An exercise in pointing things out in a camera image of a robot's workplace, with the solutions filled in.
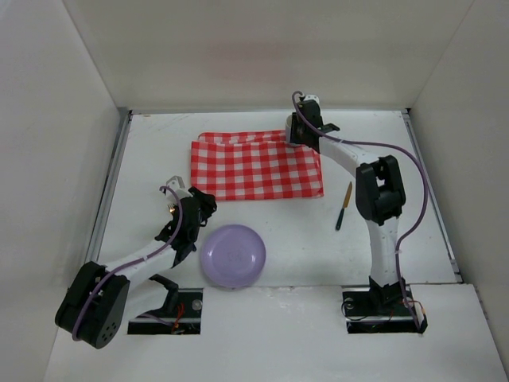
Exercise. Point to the right aluminium table rail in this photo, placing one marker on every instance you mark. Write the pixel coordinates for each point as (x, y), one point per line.
(406, 115)

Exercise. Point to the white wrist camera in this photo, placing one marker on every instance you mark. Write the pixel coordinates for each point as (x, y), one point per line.
(174, 186)
(310, 97)

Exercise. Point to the left aluminium table rail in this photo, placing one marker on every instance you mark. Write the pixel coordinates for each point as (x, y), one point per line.
(95, 239)

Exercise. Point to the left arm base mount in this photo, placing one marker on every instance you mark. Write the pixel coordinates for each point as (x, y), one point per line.
(180, 315)

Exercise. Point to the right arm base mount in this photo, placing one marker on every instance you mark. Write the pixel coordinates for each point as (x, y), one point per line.
(363, 316)

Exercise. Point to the aluminium table rail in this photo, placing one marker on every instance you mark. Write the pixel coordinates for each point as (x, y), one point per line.
(406, 115)
(95, 239)

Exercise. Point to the purple plastic plate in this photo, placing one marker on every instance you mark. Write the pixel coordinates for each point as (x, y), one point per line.
(233, 256)

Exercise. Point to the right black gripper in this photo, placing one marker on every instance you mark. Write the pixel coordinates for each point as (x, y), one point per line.
(297, 130)

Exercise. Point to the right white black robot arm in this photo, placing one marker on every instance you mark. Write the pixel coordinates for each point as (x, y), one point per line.
(379, 192)

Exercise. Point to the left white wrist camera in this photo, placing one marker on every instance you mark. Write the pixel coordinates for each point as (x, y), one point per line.
(174, 186)

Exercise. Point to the gold fork dark handle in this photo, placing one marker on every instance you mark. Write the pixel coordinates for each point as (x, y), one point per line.
(173, 209)

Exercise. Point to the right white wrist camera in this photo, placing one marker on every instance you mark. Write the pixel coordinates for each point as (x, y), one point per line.
(310, 97)

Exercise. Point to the red white checkered cloth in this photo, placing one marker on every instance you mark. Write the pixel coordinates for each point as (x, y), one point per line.
(254, 166)

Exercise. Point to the light blue mug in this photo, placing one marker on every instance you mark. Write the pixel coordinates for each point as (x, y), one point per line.
(290, 134)

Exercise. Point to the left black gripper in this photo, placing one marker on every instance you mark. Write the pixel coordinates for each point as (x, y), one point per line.
(204, 200)

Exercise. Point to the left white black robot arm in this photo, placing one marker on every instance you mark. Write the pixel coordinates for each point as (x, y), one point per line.
(94, 305)

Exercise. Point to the gold knife green handle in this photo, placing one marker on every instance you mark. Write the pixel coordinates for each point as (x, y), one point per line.
(345, 204)

